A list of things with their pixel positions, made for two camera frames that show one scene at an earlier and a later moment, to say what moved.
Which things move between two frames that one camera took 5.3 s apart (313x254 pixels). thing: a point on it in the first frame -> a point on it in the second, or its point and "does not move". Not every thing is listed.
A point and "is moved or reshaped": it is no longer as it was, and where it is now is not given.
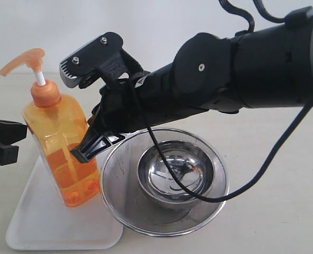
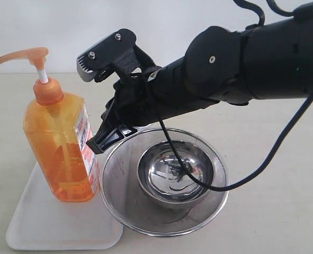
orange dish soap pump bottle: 56,126 is moved or reshaped
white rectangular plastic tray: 42,221 does not move
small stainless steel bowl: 191,163 does not move
